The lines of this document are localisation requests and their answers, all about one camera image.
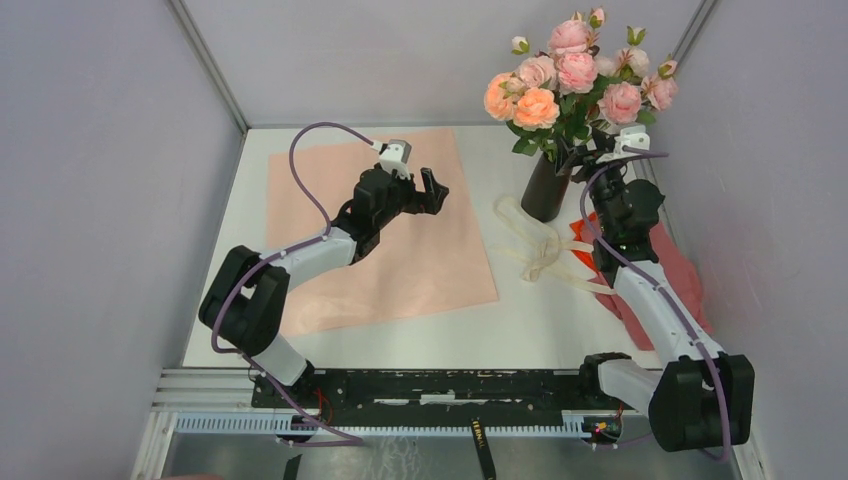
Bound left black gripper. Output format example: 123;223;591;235
375;167;448;230

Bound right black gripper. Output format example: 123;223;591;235
554;128;629;236

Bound pink paper bouquet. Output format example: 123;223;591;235
266;128;499;337

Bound cream printed ribbon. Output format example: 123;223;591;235
493;195;615;295

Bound white rose stem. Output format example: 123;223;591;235
506;36;557;93

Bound small pink rose stem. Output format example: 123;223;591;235
547;7;606;143

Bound peach pink rose stems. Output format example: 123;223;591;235
483;73;561;162

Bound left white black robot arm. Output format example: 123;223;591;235
198;166;449;408

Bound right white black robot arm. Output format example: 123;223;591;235
556;125;755;458

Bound black cylindrical vase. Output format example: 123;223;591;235
520;154;571;223

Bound peach white artificial roses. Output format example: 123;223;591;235
590;26;655;129

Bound orange paper piece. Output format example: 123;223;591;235
569;219;598;273

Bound pink crumpled cloth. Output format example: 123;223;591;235
594;223;714;351

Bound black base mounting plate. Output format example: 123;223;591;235
286;368;632;428

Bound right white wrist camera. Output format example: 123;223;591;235
594;124;651;164

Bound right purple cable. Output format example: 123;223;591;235
579;150;733;464

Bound purple cable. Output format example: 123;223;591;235
579;150;733;464
210;121;367;449

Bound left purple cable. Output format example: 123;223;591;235
210;121;367;449

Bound black printed strap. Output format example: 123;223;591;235
470;417;497;480

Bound white slotted cable duct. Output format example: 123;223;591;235
173;411;591;440

